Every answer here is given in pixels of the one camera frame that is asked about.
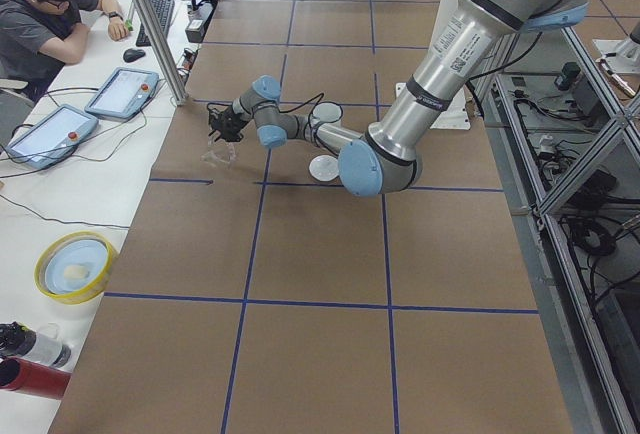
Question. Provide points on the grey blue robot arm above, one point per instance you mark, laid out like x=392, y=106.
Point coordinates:
x=384, y=158

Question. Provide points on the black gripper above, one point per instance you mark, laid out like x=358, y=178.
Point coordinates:
x=229, y=121

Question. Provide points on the far teach pendant tablet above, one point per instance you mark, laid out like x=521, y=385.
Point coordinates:
x=123, y=94

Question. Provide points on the white enamel mug blue rim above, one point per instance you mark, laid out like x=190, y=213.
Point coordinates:
x=326, y=113

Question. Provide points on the aluminium frame rack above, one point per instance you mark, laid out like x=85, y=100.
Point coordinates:
x=572, y=140

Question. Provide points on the seated person in grey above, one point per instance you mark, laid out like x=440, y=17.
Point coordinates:
x=40, y=37

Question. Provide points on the near teach pendant tablet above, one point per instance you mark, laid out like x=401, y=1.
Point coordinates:
x=52, y=139

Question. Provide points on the black computer mouse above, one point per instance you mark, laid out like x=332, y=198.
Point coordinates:
x=133, y=54

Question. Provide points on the teach pendant tablet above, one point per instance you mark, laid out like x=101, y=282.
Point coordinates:
x=52, y=139
x=123, y=94

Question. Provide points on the clear bottle black cap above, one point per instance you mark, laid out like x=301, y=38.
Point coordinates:
x=18, y=340

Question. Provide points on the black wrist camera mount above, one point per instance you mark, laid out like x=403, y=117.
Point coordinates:
x=214, y=111

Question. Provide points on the red cylinder bottle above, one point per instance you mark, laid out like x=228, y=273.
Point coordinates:
x=26, y=377

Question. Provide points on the grey aluminium frame post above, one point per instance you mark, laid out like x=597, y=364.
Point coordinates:
x=161, y=50

